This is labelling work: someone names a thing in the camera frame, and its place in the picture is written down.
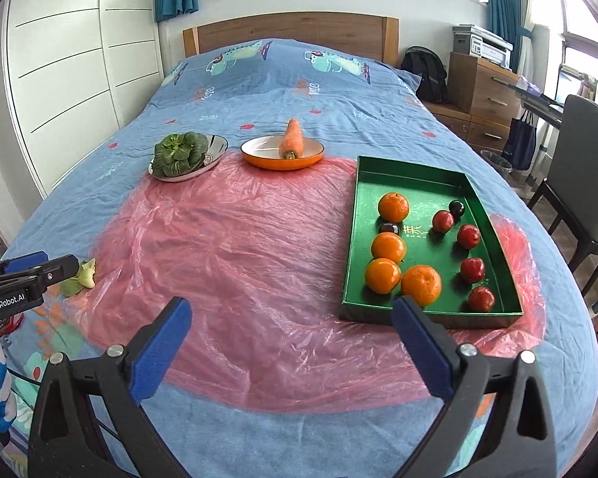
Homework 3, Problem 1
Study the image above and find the red apple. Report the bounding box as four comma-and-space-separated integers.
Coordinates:
457, 225, 481, 251
432, 210, 455, 234
459, 258, 486, 284
468, 286, 496, 313

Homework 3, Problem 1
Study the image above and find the orange fruit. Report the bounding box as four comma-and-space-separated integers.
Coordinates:
370, 232, 407, 263
365, 258, 402, 295
401, 264, 443, 308

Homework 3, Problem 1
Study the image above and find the dark plum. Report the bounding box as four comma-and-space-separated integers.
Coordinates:
448, 200, 466, 220
378, 222, 399, 235

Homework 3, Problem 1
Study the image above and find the bok choy stem piece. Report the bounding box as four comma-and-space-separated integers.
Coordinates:
60, 258, 96, 297

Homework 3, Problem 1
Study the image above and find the green bok choy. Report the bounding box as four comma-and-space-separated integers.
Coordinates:
152, 132, 209, 178

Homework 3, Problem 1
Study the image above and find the pink plastic sheet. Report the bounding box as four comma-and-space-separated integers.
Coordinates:
76, 151, 548, 415

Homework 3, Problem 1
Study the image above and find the silver metal plate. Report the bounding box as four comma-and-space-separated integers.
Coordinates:
148, 134, 228, 182

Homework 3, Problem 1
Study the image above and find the green rectangular tray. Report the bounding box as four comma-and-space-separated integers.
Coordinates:
338, 157, 524, 329

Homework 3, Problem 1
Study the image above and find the white wardrobe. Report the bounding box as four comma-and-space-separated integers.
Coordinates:
0, 0, 166, 245

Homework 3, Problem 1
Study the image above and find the red apple in tray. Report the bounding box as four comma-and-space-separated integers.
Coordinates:
432, 210, 455, 234

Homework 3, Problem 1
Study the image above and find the orange oval dish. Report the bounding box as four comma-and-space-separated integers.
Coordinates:
241, 136, 325, 172

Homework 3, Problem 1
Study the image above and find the dark grey chair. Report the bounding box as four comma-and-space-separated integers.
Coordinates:
528, 95, 598, 294

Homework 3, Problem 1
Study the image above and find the carrot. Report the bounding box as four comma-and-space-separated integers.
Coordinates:
278, 119, 305, 160

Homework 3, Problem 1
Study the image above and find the orange in tray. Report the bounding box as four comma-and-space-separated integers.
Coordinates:
378, 192, 410, 223

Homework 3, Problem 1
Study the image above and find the blue patterned bedspread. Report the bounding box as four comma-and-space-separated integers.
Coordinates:
6, 39, 598, 477

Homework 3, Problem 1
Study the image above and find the dark blue tote bag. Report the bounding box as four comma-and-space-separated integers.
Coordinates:
501, 110, 536, 172

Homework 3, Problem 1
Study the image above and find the wooden drawer cabinet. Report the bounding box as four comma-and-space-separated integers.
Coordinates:
423, 52, 521, 154

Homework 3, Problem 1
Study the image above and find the black backpack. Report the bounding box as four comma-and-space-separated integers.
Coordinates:
401, 47, 448, 104

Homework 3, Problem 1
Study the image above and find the wooden headboard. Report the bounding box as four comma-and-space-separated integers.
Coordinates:
182, 12, 399, 67

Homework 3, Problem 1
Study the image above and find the grey printer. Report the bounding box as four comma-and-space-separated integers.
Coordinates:
452, 24, 514, 69

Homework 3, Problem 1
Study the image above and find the teal curtain right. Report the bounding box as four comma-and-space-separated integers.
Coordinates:
487, 0, 533, 80

